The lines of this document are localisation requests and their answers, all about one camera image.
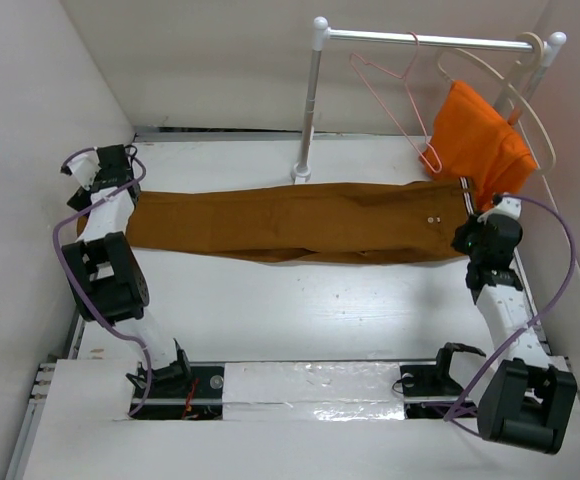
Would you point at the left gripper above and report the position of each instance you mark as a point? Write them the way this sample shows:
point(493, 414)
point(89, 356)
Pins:
point(80, 199)

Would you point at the brown trousers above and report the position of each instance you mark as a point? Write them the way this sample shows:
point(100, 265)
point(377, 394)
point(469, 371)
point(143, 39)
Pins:
point(345, 223)

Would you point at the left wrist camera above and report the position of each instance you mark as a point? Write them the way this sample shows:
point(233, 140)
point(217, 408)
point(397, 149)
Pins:
point(83, 166)

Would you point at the silver tape strip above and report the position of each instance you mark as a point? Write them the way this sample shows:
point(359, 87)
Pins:
point(312, 391)

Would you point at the white clothes rack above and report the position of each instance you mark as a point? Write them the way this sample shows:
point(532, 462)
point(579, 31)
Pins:
point(323, 32)

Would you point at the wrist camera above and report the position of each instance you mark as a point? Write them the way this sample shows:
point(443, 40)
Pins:
point(503, 205)
point(83, 166)

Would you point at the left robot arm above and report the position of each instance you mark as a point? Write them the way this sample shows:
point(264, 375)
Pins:
point(106, 280)

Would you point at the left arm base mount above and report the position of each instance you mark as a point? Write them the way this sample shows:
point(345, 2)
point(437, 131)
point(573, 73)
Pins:
point(200, 399)

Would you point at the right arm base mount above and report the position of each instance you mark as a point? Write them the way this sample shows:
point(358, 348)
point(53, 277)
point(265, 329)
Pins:
point(429, 387)

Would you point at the cream wooden hanger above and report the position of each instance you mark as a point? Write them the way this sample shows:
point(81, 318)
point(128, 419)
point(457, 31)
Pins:
point(521, 82)

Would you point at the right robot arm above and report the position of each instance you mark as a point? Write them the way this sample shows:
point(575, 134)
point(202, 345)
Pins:
point(522, 399)

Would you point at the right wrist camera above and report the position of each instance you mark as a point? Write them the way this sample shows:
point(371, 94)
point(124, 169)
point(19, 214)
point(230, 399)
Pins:
point(503, 205)

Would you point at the pink wire hanger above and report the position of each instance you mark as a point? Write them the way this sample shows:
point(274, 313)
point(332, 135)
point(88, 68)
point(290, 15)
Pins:
point(396, 110)

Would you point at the orange garment on hanger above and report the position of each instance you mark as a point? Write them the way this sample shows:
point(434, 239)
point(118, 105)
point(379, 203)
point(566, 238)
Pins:
point(470, 139)

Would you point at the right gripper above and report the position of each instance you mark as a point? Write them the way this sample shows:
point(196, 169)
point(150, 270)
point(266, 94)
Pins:
point(457, 241)

